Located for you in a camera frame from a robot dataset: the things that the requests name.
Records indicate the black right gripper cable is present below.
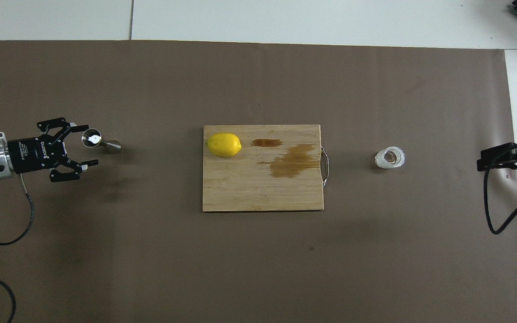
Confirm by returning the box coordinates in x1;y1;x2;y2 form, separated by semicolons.
484;141;517;235

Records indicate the brown paper table mat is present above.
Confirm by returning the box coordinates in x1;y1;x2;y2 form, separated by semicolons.
0;39;517;323

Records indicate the steel cocktail jigger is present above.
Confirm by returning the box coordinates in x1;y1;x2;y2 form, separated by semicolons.
82;128;121;154

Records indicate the yellow lemon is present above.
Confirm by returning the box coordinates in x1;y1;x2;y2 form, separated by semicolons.
206;132;242;157

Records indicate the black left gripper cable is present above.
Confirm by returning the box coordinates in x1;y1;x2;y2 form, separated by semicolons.
0;173;35;323

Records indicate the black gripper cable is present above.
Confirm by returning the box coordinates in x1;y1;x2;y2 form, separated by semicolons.
0;173;35;323
484;141;517;235

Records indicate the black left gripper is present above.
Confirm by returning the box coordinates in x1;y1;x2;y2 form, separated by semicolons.
7;118;99;183

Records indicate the wooden cutting board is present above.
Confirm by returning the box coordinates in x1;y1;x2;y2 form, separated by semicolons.
202;124;331;213

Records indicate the small clear glass cup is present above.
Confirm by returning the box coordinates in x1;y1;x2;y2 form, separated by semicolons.
374;146;406;170

